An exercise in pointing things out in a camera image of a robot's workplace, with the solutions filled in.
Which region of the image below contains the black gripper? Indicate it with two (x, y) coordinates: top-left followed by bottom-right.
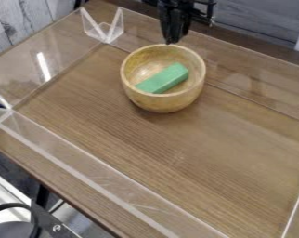
(142, 0), (217, 45)

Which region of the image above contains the green rectangular block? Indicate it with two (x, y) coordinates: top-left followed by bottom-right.
(134, 62), (189, 94)

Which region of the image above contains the brown wooden bowl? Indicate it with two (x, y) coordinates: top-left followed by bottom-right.
(119, 44), (206, 113)

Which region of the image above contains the black table leg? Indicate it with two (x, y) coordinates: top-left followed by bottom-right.
(35, 185), (50, 208)

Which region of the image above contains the black metal clamp plate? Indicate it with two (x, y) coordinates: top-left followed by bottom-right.
(33, 209), (81, 238)

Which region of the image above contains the clear acrylic corner bracket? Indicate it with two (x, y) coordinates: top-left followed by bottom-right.
(79, 7), (123, 44)

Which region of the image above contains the black cable loop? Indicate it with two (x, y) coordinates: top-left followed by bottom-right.
(0, 203), (42, 238)

